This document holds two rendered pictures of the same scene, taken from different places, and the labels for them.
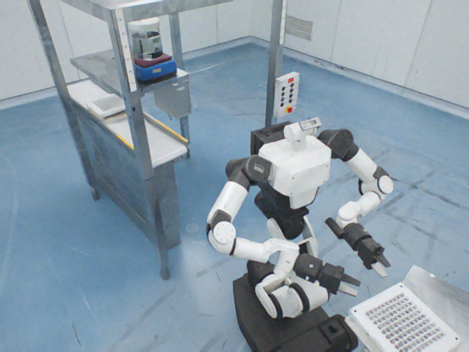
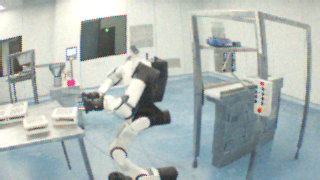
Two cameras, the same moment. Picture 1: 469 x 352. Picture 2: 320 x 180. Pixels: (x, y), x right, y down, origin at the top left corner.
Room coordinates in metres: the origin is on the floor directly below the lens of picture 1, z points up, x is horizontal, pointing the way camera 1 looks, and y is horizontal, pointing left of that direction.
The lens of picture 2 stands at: (1.84, -2.18, 1.53)
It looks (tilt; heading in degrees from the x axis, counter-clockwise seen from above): 13 degrees down; 104
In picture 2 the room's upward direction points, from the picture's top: 3 degrees counter-clockwise
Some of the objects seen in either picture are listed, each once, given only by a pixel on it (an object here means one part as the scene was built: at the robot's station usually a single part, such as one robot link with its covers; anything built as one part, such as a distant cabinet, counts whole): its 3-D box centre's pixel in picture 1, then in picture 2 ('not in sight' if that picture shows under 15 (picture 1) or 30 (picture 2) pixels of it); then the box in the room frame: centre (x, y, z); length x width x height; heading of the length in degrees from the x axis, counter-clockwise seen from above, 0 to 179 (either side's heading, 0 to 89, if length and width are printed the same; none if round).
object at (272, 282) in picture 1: (278, 295); (146, 176); (1.22, -0.27, 0.28); 0.21 x 0.20 x 0.13; 27
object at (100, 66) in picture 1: (127, 69); (229, 48); (1.93, 0.55, 1.33); 0.62 x 0.38 x 0.04; 40
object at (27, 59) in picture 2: not in sight; (32, 86); (-1.65, 1.31, 0.75); 1.43 x 1.06 x 1.50; 39
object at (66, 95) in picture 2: not in sight; (65, 106); (-0.72, 1.37, 0.38); 0.63 x 0.57 x 0.76; 39
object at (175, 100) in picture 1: (171, 93); (225, 61); (1.86, 0.31, 1.22); 0.22 x 0.11 x 0.20; 40
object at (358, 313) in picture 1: (403, 325); (64, 112); (0.64, -0.56, 0.95); 0.25 x 0.24 x 0.02; 117
